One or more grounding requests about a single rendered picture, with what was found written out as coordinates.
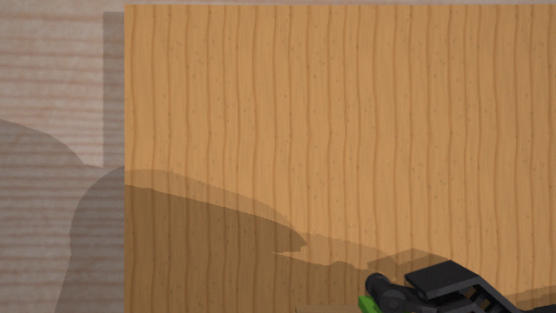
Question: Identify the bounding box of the light brown wooden board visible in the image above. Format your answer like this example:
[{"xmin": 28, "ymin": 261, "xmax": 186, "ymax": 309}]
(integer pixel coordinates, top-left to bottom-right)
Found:
[{"xmin": 124, "ymin": 4, "xmax": 556, "ymax": 313}]

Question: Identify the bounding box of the small wooden block with round hole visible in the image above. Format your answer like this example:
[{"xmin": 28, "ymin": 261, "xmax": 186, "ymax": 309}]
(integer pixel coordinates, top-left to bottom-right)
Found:
[{"xmin": 295, "ymin": 305, "xmax": 362, "ymax": 313}]

